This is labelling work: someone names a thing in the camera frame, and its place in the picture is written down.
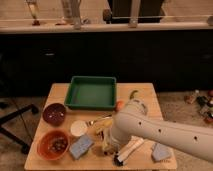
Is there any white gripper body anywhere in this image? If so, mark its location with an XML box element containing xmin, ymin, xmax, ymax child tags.
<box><xmin>102</xmin><ymin>134</ymin><xmax>120</xmax><ymax>155</ymax></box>

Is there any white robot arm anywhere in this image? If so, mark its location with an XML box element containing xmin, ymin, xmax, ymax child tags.
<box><xmin>107</xmin><ymin>99</ymin><xmax>213</xmax><ymax>163</ymax></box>

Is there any white black dish brush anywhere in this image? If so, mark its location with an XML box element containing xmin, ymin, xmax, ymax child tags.
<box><xmin>113</xmin><ymin>138</ymin><xmax>144</xmax><ymax>166</ymax></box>

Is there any blue sponge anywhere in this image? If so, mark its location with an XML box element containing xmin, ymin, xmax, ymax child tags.
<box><xmin>69</xmin><ymin>134</ymin><xmax>94</xmax><ymax>160</ymax></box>

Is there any metal spoon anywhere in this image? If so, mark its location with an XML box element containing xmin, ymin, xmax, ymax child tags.
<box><xmin>87</xmin><ymin>115</ymin><xmax>112</xmax><ymax>126</ymax></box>

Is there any orange fruit toy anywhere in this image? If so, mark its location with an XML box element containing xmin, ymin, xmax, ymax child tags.
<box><xmin>115</xmin><ymin>100</ymin><xmax>124</xmax><ymax>112</ymax></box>

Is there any grey blue cloth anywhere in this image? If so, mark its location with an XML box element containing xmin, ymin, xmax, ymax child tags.
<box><xmin>151</xmin><ymin>143</ymin><xmax>171</xmax><ymax>162</ymax></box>

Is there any orange bowl with food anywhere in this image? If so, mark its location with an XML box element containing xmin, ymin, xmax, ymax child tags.
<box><xmin>37</xmin><ymin>130</ymin><xmax>70</xmax><ymax>161</ymax></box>

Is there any green pepper toy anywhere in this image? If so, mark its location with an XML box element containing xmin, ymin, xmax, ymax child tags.
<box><xmin>129</xmin><ymin>90</ymin><xmax>138</xmax><ymax>100</ymax></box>

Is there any green plastic tray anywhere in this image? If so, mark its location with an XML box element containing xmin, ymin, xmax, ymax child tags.
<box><xmin>64</xmin><ymin>76</ymin><xmax>117</xmax><ymax>111</ymax></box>

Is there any dark red bowl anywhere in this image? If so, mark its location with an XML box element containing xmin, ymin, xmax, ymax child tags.
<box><xmin>42</xmin><ymin>103</ymin><xmax>66</xmax><ymax>126</ymax></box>

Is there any black office chair base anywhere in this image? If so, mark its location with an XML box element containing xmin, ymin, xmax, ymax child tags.
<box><xmin>0</xmin><ymin>104</ymin><xmax>39</xmax><ymax>154</ymax></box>

